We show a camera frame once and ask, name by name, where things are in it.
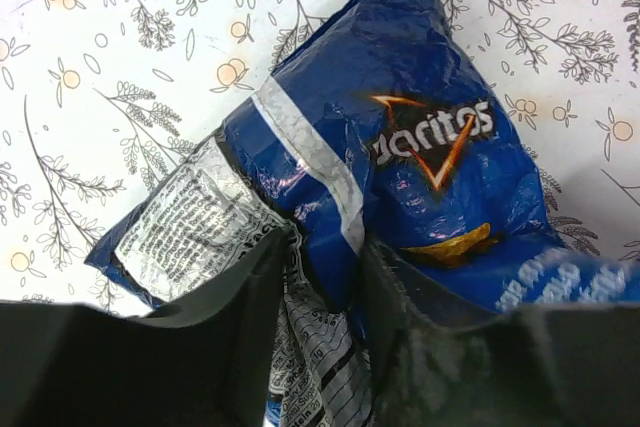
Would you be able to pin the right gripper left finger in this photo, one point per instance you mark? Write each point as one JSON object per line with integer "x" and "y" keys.
{"x": 202, "y": 360}

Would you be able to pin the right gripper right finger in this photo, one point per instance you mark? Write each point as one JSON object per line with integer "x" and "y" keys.
{"x": 438, "y": 360}

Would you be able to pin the blue Doritos chip bag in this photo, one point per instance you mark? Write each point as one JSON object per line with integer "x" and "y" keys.
{"x": 377, "y": 128}

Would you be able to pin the floral table mat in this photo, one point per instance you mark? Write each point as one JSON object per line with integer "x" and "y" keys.
{"x": 100, "y": 99}

